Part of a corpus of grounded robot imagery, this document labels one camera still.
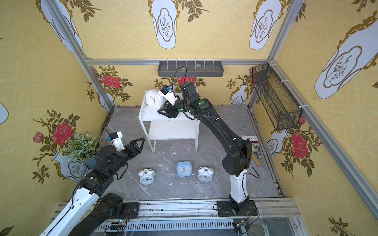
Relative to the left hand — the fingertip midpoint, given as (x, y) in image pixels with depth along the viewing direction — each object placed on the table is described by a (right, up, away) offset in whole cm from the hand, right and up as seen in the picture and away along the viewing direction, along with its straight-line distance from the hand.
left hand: (143, 141), depth 74 cm
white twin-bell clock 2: (+32, -19, +5) cm, 37 cm away
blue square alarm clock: (+20, -17, +8) cm, 27 cm away
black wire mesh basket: (+88, +24, +35) cm, 97 cm away
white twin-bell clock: (0, -19, +4) cm, 20 cm away
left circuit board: (-12, -41, -1) cm, 43 cm away
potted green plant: (-33, -4, +4) cm, 34 cm away
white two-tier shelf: (+3, +7, +15) cm, 17 cm away
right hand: (+8, +16, 0) cm, 18 cm away
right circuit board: (+48, -42, -1) cm, 64 cm away
